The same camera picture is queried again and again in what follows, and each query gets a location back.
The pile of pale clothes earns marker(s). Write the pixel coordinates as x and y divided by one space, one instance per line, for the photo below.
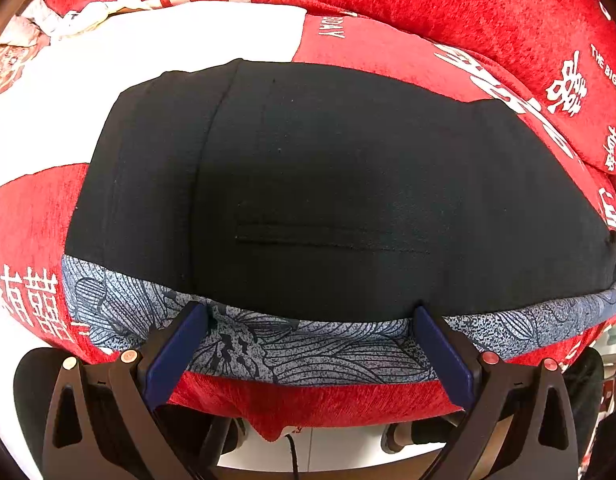
63 17

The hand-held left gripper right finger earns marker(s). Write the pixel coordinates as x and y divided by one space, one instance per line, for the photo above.
445 360

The black pants with floral lining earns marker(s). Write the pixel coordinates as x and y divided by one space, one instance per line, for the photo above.
338 170

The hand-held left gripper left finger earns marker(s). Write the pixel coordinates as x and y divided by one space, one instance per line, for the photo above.
173 355

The red patterned cloth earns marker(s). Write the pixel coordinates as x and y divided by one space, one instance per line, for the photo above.
8 65

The red printed sofa cover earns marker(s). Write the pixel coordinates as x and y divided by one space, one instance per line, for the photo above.
437 5

